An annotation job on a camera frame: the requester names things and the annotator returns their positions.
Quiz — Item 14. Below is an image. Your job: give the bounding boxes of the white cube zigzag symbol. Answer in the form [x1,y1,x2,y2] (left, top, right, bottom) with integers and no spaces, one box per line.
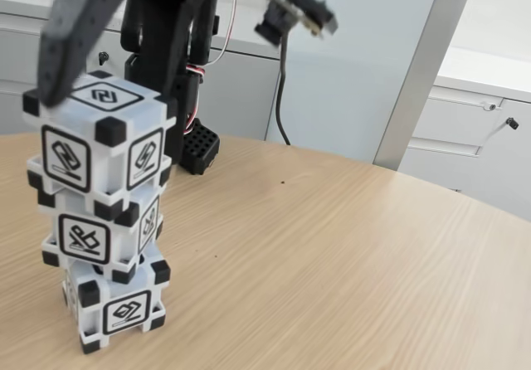
[22,70,178,209]

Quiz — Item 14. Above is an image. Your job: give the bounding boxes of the white cube crossed symbol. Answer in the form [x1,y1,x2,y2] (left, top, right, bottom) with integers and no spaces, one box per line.
[37,187,165,284]

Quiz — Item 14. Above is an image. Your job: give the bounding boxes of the white low cabinet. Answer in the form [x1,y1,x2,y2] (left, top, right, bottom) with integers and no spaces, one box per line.
[0,0,283,141]

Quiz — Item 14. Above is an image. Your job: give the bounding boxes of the grey metal pillar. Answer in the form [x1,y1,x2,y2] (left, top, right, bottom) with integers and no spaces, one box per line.
[371,0,478,172]

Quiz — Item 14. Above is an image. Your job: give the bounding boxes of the white cube folder symbol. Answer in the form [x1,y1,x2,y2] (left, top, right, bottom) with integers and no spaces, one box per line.
[61,257,172,355]

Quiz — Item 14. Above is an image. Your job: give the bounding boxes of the white drawer cabinet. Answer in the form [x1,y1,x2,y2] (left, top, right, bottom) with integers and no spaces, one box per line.
[404,33,531,232]

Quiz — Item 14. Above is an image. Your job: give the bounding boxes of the red white servo cable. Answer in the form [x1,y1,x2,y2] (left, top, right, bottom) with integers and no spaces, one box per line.
[205,0,241,66]
[184,65,207,137]

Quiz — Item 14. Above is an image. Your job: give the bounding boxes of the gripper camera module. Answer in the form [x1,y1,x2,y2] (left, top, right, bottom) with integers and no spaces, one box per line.
[244,0,339,48]

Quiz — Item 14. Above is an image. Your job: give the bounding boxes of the black camera cable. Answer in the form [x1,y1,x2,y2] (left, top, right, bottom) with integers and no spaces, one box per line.
[274,33,292,146]

